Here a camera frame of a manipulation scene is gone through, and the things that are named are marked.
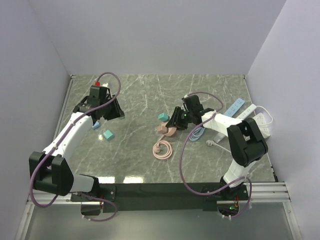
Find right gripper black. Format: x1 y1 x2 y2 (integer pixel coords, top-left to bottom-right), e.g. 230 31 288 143
165 106 194 131

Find pink round power strip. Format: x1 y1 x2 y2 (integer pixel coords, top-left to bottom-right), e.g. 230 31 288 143
160 122 179 137

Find teal dual USB charger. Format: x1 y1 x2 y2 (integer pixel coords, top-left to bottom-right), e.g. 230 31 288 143
158 113 170 122

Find green charger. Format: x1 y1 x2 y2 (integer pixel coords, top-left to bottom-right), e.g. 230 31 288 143
102 130 115 141

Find blue plug adapter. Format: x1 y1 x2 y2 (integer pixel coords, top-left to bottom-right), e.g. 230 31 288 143
92 121 100 130

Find blue long power strip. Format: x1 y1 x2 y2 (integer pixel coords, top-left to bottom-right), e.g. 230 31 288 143
224 98 245 117

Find pink brown charger plug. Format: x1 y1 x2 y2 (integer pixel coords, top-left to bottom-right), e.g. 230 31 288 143
156 125 168 135

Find white power strip coloured sockets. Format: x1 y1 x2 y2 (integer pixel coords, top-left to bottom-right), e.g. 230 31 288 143
213 104 257 144

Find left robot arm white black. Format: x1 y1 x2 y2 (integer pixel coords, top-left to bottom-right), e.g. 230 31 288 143
29 85 125 201

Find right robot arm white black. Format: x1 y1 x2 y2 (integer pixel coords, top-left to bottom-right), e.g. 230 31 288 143
165 92 268 200

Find black base bar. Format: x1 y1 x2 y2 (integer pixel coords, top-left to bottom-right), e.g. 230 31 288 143
71 182 251 213

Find white triangular power strip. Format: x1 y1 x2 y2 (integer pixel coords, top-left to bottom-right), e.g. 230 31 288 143
253 112 271 139

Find blue coiled cable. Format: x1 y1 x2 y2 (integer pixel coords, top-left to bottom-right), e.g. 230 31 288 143
189 126 206 142

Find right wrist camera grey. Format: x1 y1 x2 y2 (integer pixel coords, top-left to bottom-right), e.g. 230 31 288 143
182 94 188 111

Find pink coiled cable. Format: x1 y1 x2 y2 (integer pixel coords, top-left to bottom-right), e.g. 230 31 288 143
152 133 173 161

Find white power strip cable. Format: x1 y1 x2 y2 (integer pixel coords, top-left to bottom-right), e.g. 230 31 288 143
204 104 274 154

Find aluminium rail frame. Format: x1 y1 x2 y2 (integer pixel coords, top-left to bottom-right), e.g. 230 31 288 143
33 182 291 205

